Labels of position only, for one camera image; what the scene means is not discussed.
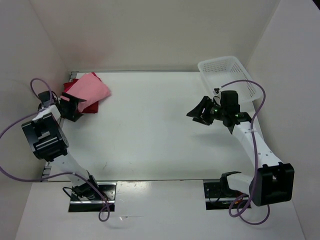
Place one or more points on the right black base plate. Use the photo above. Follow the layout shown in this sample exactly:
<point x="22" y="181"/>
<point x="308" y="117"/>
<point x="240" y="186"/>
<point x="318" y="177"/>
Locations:
<point x="215" y="197"/>

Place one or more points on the white plastic basket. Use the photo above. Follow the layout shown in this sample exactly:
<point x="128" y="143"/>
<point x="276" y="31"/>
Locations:
<point x="217" y="72"/>

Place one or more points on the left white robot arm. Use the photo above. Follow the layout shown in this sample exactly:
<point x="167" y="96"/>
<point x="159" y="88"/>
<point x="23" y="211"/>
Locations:
<point x="48" y="141"/>

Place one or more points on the red t-shirt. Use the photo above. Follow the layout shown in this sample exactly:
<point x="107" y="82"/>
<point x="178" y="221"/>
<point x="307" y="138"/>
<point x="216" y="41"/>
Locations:
<point x="91" y="107"/>

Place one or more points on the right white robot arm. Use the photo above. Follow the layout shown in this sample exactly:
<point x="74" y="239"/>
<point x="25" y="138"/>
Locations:
<point x="273" y="180"/>

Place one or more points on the light pink t-shirt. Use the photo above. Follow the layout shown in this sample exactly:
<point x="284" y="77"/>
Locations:
<point x="90" y="91"/>

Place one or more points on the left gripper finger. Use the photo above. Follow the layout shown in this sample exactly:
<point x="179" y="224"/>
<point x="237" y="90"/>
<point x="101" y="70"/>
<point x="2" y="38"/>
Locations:
<point x="67" y="97"/>
<point x="73" y="116"/>

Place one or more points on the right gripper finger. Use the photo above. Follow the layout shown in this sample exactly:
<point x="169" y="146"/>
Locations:
<point x="201" y="121"/>
<point x="198" y="110"/>

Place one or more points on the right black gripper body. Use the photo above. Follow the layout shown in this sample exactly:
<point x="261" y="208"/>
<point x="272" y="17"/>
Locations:
<point x="218" y="111"/>

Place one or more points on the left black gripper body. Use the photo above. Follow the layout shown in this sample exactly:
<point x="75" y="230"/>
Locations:
<point x="68" y="107"/>

